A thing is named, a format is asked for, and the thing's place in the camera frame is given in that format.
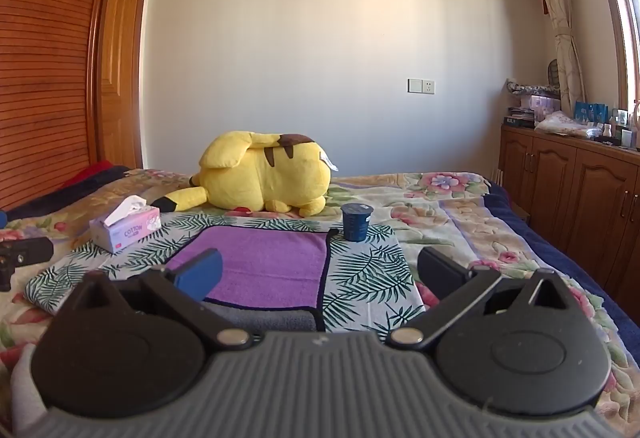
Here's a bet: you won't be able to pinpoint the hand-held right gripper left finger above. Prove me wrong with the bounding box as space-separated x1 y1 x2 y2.
57 247 255 352

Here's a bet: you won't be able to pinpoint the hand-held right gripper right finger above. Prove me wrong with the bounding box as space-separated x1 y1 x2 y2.
385 246 586 352

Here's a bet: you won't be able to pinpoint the purple towel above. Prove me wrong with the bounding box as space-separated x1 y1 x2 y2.
164 224 332 333

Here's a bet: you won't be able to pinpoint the green leaf printed towel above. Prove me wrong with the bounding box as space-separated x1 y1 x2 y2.
25 211 427 335

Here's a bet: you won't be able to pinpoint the grey towel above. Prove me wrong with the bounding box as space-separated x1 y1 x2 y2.
205 301 321 333

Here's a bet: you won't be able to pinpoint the pink tissue box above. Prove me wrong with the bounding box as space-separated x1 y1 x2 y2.
89 195 162 254

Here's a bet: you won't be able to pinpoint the dark blue cup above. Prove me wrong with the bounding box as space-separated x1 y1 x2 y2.
341 203 374 243

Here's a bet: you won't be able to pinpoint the red cloth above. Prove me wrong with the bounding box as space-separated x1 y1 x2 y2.
60 159 116 190

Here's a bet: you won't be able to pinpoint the white cloth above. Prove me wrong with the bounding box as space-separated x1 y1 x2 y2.
9 352 49 425

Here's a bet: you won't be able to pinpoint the yellow plush toy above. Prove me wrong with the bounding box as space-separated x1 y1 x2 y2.
150 131 340 219

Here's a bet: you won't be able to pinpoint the wooden cabinet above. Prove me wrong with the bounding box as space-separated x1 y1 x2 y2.
498 123 640 315

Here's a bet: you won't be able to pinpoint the stack of dark boxes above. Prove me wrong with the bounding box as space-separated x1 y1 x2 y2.
505 106 537 128

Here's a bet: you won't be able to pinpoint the slatted wooden wardrobe door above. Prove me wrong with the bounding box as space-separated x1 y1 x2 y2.
0 0 127 212

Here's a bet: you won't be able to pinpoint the pink floral crumpled cloth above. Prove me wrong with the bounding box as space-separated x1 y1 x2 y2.
534 111 604 139

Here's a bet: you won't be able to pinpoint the purple and white box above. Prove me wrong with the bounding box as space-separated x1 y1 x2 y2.
520 94 561 120

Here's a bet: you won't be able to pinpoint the wooden room door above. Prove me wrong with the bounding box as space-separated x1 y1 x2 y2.
96 0 152 170

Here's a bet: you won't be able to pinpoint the folded floral cloth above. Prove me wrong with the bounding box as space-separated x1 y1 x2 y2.
506 79 561 97

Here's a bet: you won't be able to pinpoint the blue and white boxes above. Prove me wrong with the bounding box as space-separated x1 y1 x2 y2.
573 100 610 124

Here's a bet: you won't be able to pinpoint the patterned beige curtain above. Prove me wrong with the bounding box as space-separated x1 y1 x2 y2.
515 0 587 111

